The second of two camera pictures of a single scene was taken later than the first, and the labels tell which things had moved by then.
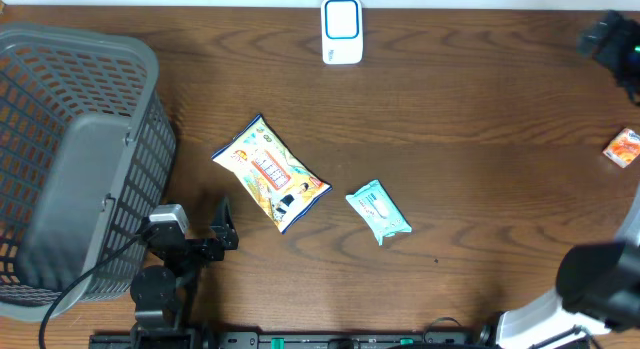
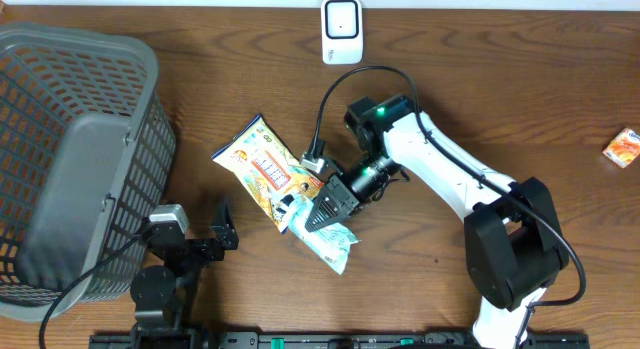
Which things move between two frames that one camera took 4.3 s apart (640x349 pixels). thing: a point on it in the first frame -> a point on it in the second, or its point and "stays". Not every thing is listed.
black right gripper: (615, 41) -> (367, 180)
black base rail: (292, 340) stays
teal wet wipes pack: (379, 210) -> (331, 243)
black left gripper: (224, 236) stays
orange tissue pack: (624, 148) stays
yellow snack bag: (266, 165) stays
